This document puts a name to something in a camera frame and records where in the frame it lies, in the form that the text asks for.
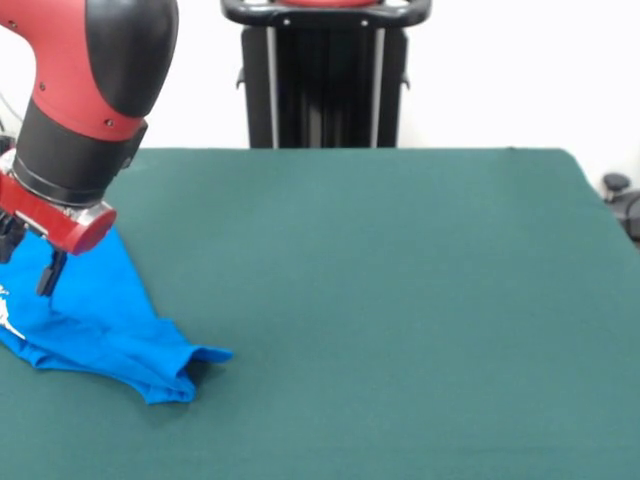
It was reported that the dark green table cloth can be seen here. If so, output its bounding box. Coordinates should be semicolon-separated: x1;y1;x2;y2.
0;146;640;480

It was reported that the black office chair base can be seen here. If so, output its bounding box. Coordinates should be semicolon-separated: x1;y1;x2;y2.
602;172;640;251

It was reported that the blue shirt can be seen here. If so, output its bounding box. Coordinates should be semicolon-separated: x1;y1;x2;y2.
0;227;235;406

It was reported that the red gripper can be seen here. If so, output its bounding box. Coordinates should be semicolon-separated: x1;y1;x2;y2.
0;172;119;298

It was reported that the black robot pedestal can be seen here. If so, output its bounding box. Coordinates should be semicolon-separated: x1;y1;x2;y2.
219;0;434;149

